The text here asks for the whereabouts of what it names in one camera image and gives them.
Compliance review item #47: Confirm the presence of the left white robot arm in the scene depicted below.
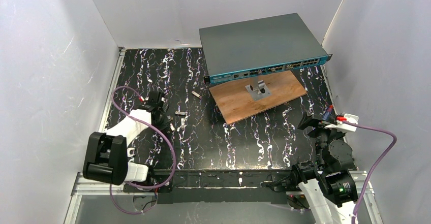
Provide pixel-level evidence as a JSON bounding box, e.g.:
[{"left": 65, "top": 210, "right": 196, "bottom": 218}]
[{"left": 82, "top": 91, "right": 171, "bottom": 185}]

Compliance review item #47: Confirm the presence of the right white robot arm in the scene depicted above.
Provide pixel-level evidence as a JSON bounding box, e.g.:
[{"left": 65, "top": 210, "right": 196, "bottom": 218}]
[{"left": 291, "top": 112, "right": 359, "bottom": 223}]

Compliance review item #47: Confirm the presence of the wooden base board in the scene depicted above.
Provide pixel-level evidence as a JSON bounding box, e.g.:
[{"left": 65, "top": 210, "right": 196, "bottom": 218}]
[{"left": 209, "top": 71, "right": 307, "bottom": 124}]

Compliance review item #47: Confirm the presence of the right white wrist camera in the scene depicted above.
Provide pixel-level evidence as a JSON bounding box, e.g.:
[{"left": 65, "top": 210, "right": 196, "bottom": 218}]
[{"left": 324, "top": 113, "right": 359, "bottom": 133}]

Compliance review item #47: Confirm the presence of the metal switch stand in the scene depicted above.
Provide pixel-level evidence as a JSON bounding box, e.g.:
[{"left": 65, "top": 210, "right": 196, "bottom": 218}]
[{"left": 245, "top": 79, "right": 271, "bottom": 101}]

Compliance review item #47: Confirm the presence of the grey teal network switch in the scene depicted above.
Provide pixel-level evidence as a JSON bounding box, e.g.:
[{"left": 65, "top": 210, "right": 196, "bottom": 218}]
[{"left": 199, "top": 13, "right": 332, "bottom": 84}]

